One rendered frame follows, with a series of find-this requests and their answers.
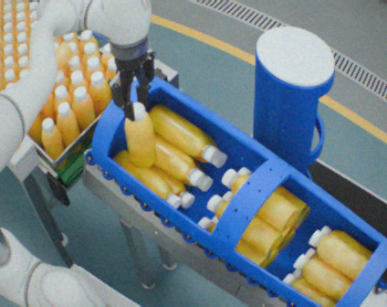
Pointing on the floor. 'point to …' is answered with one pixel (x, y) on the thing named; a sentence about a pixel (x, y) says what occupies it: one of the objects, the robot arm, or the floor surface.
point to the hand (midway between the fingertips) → (135, 103)
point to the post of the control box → (45, 221)
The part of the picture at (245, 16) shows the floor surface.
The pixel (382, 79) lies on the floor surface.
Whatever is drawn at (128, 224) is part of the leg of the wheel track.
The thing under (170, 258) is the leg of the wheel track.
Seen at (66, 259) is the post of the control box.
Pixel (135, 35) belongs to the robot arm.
